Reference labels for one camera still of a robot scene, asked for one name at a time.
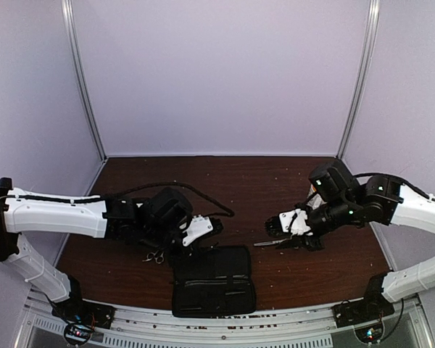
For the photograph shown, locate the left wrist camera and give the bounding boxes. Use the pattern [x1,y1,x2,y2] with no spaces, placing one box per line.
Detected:
[181,215,223,247]

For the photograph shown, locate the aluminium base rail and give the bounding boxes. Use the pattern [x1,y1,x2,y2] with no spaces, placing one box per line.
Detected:
[13,289,435,347]

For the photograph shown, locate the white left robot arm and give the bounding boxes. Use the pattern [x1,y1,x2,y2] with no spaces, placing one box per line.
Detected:
[0,178,223,322]

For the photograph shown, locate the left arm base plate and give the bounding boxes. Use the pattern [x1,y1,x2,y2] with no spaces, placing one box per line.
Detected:
[49,299,115,347]

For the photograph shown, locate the left aluminium frame post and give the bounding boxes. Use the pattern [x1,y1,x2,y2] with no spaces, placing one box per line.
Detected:
[61,0,107,162]

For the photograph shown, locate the silver scissors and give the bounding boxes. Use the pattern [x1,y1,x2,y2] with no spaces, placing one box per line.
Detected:
[253,239,288,247]
[142,250,165,265]

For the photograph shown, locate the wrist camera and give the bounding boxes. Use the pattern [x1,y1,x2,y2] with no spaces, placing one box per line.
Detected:
[265,209,311,237]
[181,215,223,247]

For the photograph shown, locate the black zip tool case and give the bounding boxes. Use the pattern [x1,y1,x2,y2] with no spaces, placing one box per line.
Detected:
[172,246,257,318]

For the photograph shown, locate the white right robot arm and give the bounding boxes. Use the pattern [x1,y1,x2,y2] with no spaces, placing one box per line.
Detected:
[265,159,435,320]

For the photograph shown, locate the right aluminium frame post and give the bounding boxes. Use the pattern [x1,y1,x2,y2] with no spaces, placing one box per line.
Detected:
[336,0,381,160]

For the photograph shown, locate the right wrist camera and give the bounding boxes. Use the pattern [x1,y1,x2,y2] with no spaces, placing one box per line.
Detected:
[265,209,311,237]

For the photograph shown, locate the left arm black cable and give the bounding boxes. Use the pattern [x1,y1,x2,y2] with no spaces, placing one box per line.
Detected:
[104,181,236,218]

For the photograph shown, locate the aluminium frame post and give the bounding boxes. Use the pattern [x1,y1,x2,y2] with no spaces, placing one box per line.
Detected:
[336,0,381,160]
[61,0,107,162]

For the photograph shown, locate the white patterned mug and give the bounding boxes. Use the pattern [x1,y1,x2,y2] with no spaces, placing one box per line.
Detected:
[306,185,324,211]

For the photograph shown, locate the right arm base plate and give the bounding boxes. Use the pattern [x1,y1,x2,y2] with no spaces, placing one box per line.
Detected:
[332,298,394,345]

